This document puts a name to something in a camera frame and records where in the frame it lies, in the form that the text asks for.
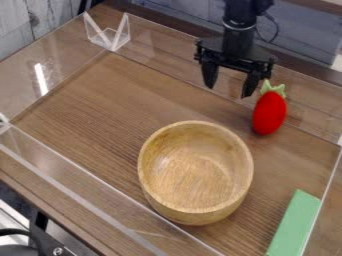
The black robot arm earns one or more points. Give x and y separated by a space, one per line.
241 15

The black table clamp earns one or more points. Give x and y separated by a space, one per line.
49 246

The clear acrylic front wall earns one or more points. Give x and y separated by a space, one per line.
114 224

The wooden bowl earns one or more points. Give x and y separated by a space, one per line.
196 170

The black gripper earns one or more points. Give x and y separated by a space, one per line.
235 51

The red plush strawberry toy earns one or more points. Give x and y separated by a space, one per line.
271 109

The green tape strip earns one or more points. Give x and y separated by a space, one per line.
296 225

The clear acrylic corner bracket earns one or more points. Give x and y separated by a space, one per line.
109 38

